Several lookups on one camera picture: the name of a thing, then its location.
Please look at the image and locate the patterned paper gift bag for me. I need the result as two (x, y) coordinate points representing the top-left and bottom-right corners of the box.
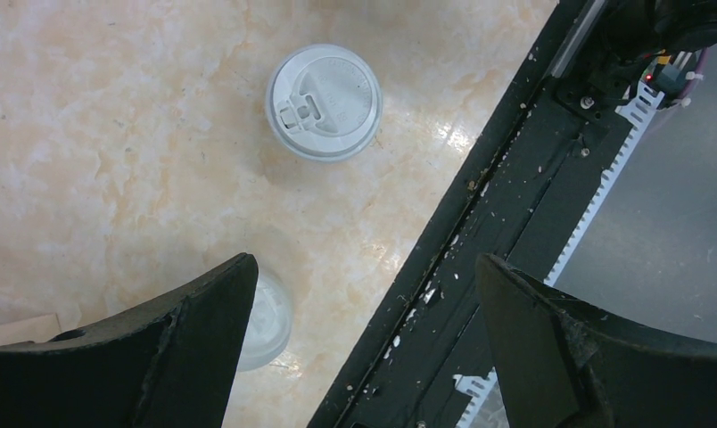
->
(0, 314), (62, 346)

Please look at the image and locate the stack of white lids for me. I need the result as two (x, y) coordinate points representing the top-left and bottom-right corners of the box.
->
(237, 270), (294, 372)

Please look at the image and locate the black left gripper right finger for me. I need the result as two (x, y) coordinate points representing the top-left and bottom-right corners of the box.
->
(476, 254), (717, 427)

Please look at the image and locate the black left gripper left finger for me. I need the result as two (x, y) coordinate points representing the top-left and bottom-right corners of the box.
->
(0, 253), (259, 427)

